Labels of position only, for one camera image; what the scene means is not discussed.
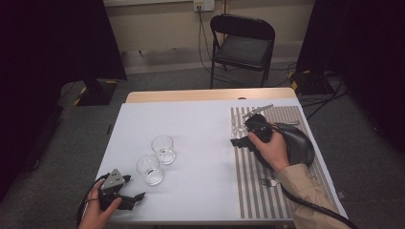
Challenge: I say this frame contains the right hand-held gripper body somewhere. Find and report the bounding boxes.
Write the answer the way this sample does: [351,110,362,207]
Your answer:
[243,104,275,144]

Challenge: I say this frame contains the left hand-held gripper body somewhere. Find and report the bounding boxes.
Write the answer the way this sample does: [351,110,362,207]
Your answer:
[98,168,135,212]

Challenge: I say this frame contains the clear drinking glass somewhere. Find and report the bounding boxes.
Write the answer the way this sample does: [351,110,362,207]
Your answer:
[231,114,249,139]
[151,135,177,166]
[136,154,164,186]

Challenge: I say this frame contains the person's right hand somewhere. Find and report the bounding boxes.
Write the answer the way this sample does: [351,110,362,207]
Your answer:
[247,130,290,173]

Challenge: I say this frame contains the person's left hand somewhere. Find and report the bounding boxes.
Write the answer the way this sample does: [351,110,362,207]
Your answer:
[78,179,122,229]

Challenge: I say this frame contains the silver fork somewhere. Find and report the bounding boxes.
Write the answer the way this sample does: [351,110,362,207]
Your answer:
[260,177,282,188]

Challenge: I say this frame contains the striped woven placemat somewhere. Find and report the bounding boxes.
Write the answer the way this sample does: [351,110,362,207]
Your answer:
[229,105,338,219]

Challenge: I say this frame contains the black plate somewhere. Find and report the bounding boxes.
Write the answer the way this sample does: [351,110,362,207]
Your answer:
[254,122,316,170]

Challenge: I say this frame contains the white table cover sheet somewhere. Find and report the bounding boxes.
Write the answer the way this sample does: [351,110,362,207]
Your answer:
[95,97,349,223]

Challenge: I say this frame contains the black box with yellow tape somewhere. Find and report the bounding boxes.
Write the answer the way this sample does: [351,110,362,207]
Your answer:
[288,70,335,95]

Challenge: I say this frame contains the black folding chair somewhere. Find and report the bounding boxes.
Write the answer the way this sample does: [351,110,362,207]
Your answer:
[209,13,276,90]

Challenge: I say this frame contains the stand base with striped tape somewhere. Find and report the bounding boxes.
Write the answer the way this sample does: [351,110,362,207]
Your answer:
[75,79,118,107]

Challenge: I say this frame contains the black curtain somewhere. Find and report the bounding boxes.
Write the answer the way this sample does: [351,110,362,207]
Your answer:
[0,0,128,198]
[295,0,405,154]

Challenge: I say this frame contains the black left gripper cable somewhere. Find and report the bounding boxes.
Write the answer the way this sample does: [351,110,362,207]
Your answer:
[75,173,111,228]

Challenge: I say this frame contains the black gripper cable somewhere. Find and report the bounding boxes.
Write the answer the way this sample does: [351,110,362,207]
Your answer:
[268,122,359,229]
[75,173,111,228]

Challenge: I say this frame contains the black floor cables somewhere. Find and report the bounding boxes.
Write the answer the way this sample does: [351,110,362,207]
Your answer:
[299,75,350,121]

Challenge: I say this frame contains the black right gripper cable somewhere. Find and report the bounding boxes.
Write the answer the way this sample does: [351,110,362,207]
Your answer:
[268,122,359,229]

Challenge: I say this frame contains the black wall cable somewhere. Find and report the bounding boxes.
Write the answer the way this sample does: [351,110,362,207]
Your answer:
[196,5,225,74]

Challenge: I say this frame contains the white wall outlet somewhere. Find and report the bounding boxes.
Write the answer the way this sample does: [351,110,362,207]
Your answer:
[193,0,216,12]

